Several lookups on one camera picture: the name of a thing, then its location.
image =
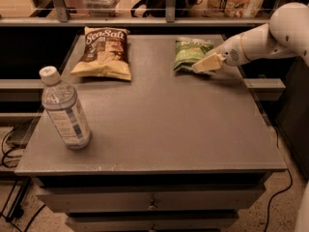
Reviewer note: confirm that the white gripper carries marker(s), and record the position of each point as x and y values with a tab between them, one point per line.
231	53

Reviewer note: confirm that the black backpack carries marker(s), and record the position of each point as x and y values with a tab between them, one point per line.
159	8

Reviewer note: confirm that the sea salt chip bag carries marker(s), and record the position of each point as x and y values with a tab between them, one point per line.
105	54

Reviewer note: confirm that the grey drawer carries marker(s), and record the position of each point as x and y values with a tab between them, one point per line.
153	222
149	199

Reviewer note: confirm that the grey drawer cabinet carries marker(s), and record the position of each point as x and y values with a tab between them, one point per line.
161	129

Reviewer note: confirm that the lower grey drawer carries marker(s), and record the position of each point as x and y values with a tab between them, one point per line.
153	222

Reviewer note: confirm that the grey metal shelf rail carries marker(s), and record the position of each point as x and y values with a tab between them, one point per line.
22	13

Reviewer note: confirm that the upper grey drawer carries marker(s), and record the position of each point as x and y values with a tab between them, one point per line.
149	199

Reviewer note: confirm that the clear plastic water bottle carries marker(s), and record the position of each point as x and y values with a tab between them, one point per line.
62	104

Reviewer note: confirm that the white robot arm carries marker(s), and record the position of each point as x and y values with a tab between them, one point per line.
285	35

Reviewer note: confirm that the green jalapeno chip bag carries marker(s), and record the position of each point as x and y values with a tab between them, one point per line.
188	52

